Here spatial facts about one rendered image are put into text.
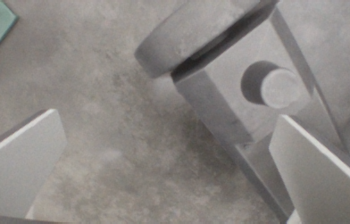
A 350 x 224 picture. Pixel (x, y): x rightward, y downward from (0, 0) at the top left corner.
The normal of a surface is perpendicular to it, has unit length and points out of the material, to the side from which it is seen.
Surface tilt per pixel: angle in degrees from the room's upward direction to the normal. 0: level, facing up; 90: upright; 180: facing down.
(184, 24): 18
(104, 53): 0
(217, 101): 45
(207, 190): 0
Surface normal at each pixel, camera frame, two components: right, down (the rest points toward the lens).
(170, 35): -0.29, 0.48
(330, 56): 0.06, 0.29
